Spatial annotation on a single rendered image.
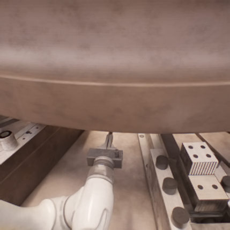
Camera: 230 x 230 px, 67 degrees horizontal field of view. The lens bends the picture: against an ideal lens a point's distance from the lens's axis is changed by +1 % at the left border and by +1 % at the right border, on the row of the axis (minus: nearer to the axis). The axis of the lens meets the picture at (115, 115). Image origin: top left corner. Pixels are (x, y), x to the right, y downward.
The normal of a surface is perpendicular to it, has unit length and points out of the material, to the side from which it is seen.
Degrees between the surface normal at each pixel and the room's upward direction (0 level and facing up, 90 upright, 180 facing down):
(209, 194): 0
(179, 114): 90
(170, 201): 0
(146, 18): 90
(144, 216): 0
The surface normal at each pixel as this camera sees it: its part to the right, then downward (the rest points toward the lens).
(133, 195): -0.02, -0.84
